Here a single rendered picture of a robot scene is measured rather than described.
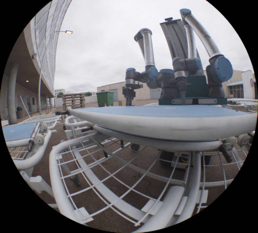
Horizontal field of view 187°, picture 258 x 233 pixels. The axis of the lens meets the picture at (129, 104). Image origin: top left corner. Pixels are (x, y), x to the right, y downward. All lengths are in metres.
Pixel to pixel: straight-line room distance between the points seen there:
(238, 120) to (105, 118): 0.26
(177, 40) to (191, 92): 0.67
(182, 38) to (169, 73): 0.62
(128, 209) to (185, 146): 0.26
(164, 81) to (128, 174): 0.92
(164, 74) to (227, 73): 0.53
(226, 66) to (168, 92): 0.52
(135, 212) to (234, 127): 0.26
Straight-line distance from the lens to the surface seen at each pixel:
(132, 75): 0.68
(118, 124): 0.15
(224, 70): 0.62
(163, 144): 0.32
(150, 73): 0.62
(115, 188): 0.79
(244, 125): 0.18
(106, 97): 6.16
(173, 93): 0.69
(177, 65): 0.59
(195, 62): 0.61
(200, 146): 0.33
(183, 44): 1.12
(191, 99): 0.69
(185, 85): 0.50
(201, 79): 0.89
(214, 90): 0.76
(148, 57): 0.71
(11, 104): 5.91
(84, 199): 0.82
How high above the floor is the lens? 0.71
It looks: 4 degrees down
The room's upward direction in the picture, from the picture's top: 4 degrees counter-clockwise
